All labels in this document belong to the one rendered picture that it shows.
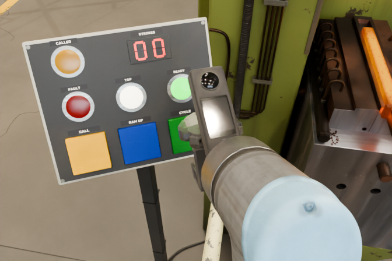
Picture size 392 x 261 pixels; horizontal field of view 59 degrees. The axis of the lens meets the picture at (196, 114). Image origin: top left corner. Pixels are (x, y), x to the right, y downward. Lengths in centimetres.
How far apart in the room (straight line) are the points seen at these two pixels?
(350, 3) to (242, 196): 103
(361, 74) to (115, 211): 129
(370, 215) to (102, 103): 80
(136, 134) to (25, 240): 125
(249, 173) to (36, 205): 170
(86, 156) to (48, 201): 125
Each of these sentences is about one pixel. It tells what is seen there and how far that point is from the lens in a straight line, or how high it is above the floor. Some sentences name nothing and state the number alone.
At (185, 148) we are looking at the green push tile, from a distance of 72.
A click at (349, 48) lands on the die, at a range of 107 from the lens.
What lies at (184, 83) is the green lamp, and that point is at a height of 110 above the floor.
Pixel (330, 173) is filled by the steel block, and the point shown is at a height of 81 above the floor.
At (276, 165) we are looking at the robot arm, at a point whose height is 129.
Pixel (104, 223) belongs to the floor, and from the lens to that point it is 179.
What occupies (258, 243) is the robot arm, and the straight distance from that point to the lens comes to 27.
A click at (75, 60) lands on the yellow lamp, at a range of 67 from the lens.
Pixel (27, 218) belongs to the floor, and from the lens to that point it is 193.
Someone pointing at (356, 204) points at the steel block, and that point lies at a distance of 108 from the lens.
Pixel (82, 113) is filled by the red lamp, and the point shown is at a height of 108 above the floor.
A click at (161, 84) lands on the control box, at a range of 69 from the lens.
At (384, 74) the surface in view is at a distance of 98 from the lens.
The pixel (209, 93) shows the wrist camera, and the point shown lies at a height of 125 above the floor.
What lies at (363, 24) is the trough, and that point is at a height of 99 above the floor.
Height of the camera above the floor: 154
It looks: 45 degrees down
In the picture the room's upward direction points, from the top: straight up
